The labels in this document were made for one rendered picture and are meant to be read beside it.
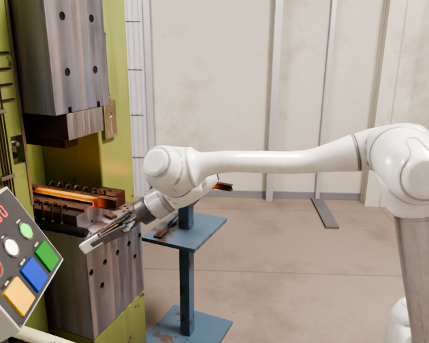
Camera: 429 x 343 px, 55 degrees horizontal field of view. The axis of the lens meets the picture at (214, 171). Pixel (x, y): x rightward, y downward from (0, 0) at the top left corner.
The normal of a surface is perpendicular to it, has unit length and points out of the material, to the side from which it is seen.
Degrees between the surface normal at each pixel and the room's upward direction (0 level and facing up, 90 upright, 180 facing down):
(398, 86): 90
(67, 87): 90
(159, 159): 62
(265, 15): 90
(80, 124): 90
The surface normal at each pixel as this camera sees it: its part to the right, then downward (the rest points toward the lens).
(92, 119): 0.93, 0.12
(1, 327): 0.05, 0.29
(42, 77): -0.37, 0.27
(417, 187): -0.11, 0.14
